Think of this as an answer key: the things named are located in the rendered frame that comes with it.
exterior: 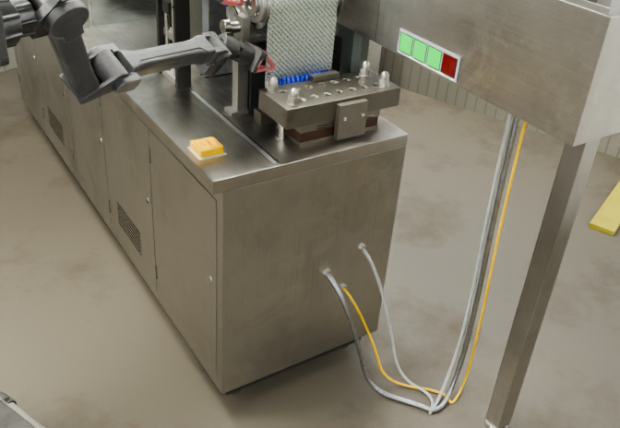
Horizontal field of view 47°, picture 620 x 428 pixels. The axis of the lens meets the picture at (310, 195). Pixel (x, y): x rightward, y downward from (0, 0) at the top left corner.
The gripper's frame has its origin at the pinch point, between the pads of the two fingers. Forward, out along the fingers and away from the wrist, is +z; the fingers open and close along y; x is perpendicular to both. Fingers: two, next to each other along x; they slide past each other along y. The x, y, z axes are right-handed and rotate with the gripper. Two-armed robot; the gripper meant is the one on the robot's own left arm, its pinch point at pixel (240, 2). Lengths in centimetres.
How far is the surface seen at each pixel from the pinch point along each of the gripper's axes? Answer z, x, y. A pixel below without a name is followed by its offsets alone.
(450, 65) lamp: 34, 15, 50
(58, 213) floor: 40, -120, -111
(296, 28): 15.6, 2.6, 8.2
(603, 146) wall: 282, 53, -41
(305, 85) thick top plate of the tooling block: 24.8, -9.9, 14.3
